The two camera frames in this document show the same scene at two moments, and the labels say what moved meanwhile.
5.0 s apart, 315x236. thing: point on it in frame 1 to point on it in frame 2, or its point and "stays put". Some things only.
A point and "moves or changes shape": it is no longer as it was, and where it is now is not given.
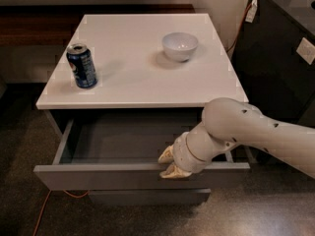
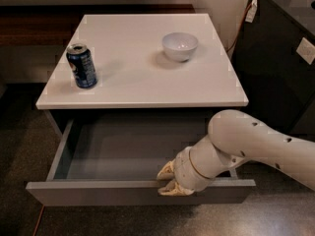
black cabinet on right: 275,77 stays put
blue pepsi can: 83,65 stays put
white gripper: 180,151 to 182,171
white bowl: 179,45 stays put
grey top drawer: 120,150 moves or changes shape
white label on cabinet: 306,50 stays put
